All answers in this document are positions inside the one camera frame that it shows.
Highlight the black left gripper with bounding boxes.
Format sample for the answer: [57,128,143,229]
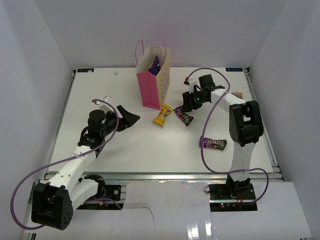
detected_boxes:
[100,105,140,138]

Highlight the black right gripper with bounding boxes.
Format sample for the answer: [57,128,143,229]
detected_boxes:
[182,89,208,113]

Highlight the brown purple m&m's packet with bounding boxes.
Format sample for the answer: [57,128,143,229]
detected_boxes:
[173,106,194,127]
[199,136,227,151]

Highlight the yellow m&m's packet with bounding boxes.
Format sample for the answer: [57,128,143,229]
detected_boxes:
[231,91,244,99]
[153,104,173,126]

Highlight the blue purple snack bag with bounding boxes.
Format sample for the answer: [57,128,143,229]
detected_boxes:
[147,55,161,76]

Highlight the brown purple M&M's packet front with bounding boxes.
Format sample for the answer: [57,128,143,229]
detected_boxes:
[199,136,227,151]

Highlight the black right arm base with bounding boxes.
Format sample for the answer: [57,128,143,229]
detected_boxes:
[203,180,258,213]

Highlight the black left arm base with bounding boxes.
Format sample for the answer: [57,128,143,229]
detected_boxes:
[74,174,122,210]

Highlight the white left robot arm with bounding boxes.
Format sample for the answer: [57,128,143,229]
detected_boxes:
[31,105,140,230]

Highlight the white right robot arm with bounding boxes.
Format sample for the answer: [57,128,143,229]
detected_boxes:
[182,74,264,200]

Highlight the beige pink paper bag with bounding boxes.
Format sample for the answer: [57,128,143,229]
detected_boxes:
[135,44,171,110]

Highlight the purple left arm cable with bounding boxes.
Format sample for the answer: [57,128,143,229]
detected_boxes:
[9,98,123,230]

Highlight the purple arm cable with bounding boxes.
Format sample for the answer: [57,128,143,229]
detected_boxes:
[186,67,270,206]
[9,98,123,230]

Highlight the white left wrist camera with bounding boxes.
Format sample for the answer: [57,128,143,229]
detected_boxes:
[92,95,113,112]

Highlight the aluminium table edge rail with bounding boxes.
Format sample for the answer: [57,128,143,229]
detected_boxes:
[43,172,283,181]

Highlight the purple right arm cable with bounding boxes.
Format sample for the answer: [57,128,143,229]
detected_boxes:
[186,67,270,206]

